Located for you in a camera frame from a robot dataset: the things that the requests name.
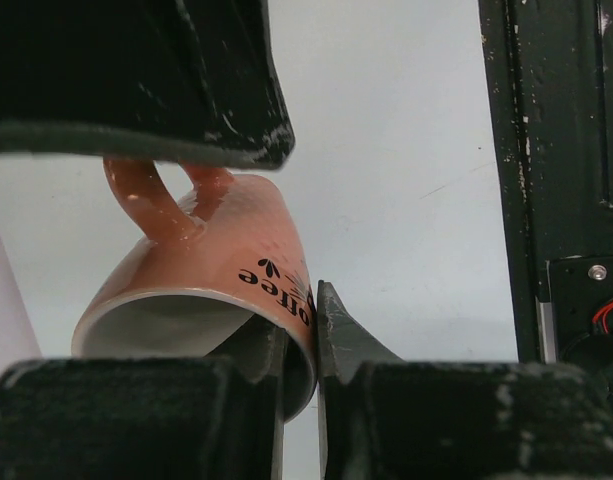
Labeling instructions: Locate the salmon pink mug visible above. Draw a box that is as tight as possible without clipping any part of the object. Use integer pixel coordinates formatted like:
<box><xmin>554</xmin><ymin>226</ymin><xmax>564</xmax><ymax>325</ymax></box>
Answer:
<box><xmin>71</xmin><ymin>156</ymin><xmax>317</xmax><ymax>420</ymax></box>

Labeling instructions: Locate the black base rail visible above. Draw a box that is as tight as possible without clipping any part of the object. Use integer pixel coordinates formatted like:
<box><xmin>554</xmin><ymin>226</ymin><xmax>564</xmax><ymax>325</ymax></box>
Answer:
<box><xmin>479</xmin><ymin>1</ymin><xmax>613</xmax><ymax>362</ymax></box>

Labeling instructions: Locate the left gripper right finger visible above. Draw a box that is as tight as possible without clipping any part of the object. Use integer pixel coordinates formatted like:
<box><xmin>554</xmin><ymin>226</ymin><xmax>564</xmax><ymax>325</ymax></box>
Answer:
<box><xmin>317</xmin><ymin>281</ymin><xmax>613</xmax><ymax>479</ymax></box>

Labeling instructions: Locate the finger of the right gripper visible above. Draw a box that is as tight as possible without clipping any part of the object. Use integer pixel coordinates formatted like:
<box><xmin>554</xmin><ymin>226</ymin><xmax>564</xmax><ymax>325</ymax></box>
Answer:
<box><xmin>0</xmin><ymin>0</ymin><xmax>295</xmax><ymax>170</ymax></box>

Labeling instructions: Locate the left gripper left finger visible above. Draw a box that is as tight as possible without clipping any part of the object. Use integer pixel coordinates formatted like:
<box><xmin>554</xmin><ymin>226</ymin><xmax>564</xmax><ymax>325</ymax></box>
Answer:
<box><xmin>0</xmin><ymin>321</ymin><xmax>288</xmax><ymax>479</ymax></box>

